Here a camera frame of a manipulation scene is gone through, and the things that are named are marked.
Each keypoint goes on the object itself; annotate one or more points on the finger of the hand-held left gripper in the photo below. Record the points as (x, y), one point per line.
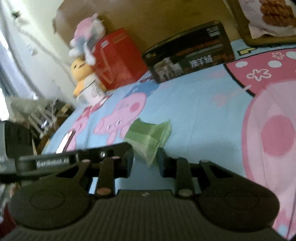
(104, 151)

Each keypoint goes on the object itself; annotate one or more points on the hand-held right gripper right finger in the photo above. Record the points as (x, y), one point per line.
(162, 163)

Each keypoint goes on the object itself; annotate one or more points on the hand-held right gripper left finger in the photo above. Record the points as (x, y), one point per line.
(128, 162)

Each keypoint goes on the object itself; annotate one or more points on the green snack packet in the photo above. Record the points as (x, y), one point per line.
(145, 139)

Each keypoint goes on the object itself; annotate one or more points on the smartphone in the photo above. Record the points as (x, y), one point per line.
(67, 141)

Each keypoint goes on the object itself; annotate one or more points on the cartoon printed bed sheet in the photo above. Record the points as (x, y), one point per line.
(203, 104)

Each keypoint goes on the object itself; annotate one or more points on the yellow duck plush with cup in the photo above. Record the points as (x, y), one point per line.
(86, 78)

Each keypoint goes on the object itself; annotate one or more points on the red gift bag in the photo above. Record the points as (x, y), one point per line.
(118, 60)

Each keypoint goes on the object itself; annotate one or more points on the black printed box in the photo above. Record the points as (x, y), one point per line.
(192, 51)

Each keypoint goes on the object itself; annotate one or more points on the pink white plush toy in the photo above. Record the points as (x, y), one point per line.
(89, 34)

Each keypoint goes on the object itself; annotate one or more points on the wooden headboard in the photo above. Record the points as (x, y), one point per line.
(150, 18)

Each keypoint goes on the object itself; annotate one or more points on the brown cardboard tray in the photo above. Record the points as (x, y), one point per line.
(242, 30)

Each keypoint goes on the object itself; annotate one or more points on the large white snack bag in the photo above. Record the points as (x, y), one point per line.
(268, 16)

